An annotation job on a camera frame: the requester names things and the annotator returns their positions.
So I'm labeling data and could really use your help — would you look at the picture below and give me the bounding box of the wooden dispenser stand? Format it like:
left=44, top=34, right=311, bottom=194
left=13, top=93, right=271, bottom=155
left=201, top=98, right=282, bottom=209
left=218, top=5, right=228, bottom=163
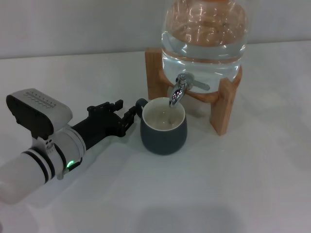
left=145, top=47, right=243, bottom=136

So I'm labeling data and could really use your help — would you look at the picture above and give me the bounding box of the clear glass water dispenser jar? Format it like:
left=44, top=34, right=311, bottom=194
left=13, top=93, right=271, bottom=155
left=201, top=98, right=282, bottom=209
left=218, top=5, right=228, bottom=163
left=161, top=0, right=248, bottom=94

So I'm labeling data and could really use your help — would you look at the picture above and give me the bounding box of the black ceramic cup white inside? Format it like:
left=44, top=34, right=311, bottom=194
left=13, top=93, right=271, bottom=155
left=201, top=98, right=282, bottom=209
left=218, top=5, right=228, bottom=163
left=135, top=97, right=189, bottom=155

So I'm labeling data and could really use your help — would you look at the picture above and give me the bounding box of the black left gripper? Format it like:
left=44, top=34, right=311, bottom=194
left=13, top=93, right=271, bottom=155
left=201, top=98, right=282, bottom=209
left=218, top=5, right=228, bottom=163
left=71, top=99, right=137, bottom=151

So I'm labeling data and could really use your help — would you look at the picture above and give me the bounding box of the chrome metal faucet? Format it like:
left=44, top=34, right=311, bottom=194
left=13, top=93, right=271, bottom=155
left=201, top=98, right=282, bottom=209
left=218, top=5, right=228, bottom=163
left=169, top=74, right=211, bottom=108

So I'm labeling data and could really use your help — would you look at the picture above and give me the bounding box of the silver black wrist camera box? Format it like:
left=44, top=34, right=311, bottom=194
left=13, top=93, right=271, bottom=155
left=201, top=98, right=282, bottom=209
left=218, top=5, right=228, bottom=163
left=6, top=88, right=73, bottom=140

